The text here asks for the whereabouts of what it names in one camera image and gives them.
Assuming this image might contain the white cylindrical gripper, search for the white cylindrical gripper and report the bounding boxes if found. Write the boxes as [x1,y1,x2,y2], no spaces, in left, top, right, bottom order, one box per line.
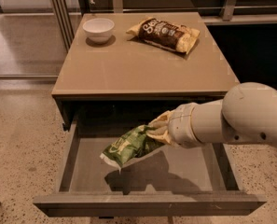
[146,103,204,148]

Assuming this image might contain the green jalapeno chip bag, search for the green jalapeno chip bag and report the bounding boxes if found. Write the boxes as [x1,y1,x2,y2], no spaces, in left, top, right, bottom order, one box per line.
[100,125,163,170]

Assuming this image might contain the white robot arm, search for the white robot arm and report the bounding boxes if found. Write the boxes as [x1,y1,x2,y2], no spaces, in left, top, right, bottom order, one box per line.
[146,82,277,148]

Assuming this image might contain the open grey top drawer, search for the open grey top drawer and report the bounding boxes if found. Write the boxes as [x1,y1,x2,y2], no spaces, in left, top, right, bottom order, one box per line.
[34,118,266,217]

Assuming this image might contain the tan cabinet with glass top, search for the tan cabinet with glass top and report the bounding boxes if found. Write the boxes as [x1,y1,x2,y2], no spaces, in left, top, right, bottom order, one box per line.
[52,12,239,127]

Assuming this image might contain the brown and yellow chip bag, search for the brown and yellow chip bag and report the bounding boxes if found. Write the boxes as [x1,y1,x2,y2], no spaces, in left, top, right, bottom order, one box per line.
[127,17,200,54]

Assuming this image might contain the white ceramic bowl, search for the white ceramic bowl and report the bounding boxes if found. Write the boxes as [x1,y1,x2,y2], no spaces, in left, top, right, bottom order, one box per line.
[82,18,115,44]

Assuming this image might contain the metal railing frame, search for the metal railing frame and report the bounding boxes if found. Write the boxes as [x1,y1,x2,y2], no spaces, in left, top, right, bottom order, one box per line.
[0,0,277,81]

